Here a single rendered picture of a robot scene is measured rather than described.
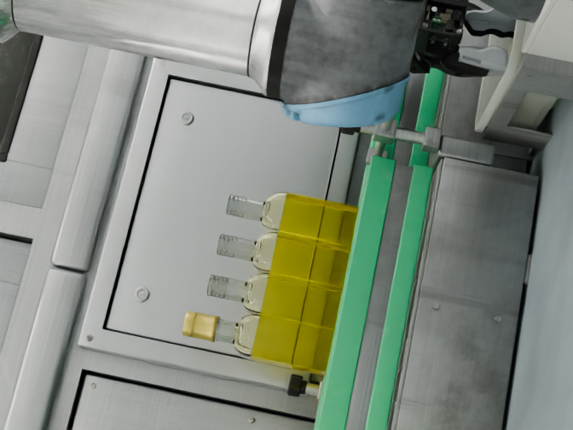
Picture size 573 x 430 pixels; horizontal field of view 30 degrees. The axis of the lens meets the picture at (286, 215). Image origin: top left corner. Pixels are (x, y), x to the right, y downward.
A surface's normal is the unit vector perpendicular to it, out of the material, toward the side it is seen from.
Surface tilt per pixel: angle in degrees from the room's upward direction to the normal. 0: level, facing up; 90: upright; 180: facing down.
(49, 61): 90
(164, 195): 90
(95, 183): 90
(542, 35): 90
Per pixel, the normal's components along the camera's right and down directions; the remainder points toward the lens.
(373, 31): 0.15, 0.33
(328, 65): -0.15, 0.36
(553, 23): -0.21, 0.96
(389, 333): 0.02, -0.28
